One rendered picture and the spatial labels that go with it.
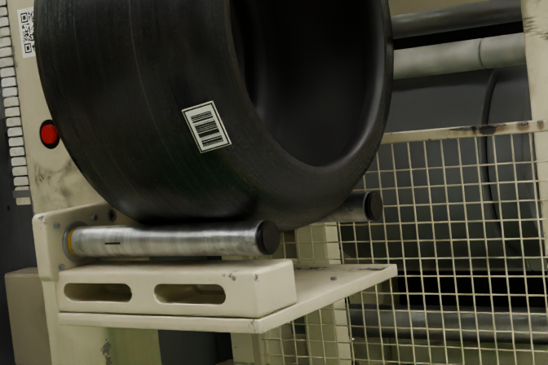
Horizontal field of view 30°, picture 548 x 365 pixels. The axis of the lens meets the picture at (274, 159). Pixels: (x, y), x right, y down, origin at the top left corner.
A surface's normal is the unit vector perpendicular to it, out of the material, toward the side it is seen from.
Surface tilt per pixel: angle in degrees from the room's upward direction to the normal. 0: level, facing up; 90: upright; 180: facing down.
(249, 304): 90
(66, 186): 90
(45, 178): 90
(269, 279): 90
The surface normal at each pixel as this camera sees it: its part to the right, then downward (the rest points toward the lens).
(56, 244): 0.82, -0.06
